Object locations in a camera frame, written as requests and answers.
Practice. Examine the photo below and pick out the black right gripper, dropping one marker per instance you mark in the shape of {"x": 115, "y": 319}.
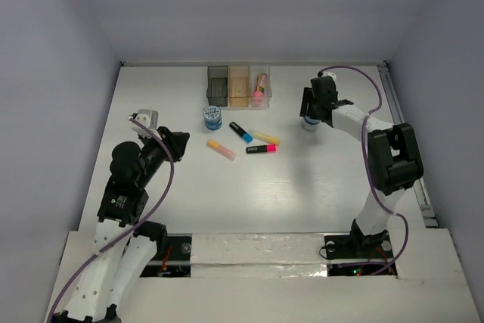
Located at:
{"x": 306, "y": 108}

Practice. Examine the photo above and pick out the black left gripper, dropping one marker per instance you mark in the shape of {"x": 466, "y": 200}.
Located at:
{"x": 171, "y": 143}

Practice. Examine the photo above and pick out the blue white round jar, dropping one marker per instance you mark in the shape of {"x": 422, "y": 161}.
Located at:
{"x": 310, "y": 124}

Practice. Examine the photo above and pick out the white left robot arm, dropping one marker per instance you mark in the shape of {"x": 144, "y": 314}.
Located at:
{"x": 125, "y": 239}

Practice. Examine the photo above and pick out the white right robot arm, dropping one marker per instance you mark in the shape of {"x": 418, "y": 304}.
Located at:
{"x": 392, "y": 164}

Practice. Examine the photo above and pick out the orange pink highlighter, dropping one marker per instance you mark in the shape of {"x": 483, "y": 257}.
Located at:
{"x": 220, "y": 149}

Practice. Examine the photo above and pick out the clear plastic bin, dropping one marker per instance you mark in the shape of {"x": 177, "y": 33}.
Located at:
{"x": 255, "y": 70}

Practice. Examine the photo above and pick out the yellow highlighter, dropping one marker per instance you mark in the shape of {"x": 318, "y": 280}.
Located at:
{"x": 270, "y": 139}

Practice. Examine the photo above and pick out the smoky grey plastic bin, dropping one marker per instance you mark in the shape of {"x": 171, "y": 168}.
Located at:
{"x": 217, "y": 86}

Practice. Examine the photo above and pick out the black pink highlighter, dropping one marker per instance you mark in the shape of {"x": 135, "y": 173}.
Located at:
{"x": 261, "y": 149}

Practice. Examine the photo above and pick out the black blue highlighter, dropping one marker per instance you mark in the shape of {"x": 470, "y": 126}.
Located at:
{"x": 242, "y": 133}

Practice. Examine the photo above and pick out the white foam front board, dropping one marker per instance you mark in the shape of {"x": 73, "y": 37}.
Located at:
{"x": 429, "y": 287}

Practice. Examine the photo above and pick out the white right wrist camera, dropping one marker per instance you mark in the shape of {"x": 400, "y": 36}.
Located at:
{"x": 327, "y": 73}

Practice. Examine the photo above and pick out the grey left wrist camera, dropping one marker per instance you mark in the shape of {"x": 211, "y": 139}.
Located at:
{"x": 148, "y": 118}

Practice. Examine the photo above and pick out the metal rail right side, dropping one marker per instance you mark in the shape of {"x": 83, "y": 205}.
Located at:
{"x": 410, "y": 151}

